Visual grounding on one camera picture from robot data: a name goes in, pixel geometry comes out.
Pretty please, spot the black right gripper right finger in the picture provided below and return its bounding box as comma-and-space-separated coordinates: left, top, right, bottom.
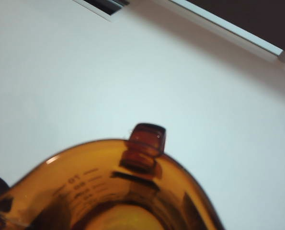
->
182, 191, 205, 230

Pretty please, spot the small amber measuring cup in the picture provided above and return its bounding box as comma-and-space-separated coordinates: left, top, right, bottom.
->
0, 122, 229, 230

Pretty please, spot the black desk cable tray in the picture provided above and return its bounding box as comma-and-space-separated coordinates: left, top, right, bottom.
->
71, 0, 131, 23

